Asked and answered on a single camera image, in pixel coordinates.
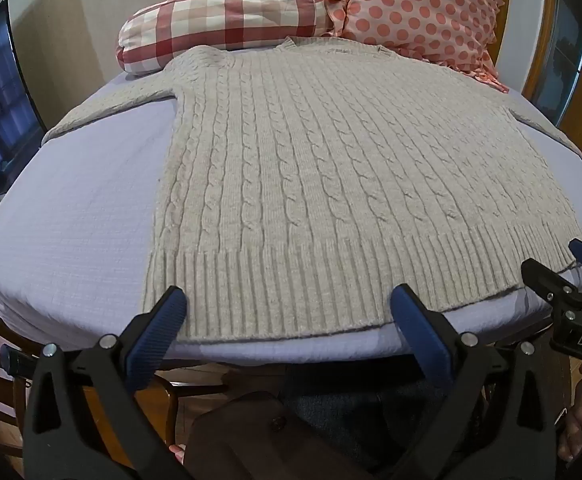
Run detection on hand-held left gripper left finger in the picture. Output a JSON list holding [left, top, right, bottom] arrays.
[[23, 285, 192, 480]]

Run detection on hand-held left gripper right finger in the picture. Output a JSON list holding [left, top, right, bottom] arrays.
[[386, 283, 558, 480]]

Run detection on beige cable-knit sweater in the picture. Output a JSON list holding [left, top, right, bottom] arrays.
[[41, 36, 582, 345]]

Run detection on person's right hand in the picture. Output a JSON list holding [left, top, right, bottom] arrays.
[[556, 380, 582, 464]]

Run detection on person's dark grey pants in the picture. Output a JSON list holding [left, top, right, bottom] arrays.
[[278, 364, 454, 473]]

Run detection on glass door pane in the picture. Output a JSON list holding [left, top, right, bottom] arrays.
[[546, 0, 582, 128]]

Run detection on pink polka-dot pillow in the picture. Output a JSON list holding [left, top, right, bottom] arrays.
[[317, 0, 512, 93]]

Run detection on red checked pillow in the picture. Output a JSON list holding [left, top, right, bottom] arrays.
[[116, 0, 334, 78]]

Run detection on wooden bed frame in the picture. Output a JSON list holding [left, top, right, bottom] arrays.
[[151, 361, 252, 413]]

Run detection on wooden door frame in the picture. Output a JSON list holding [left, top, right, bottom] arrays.
[[488, 0, 582, 158]]

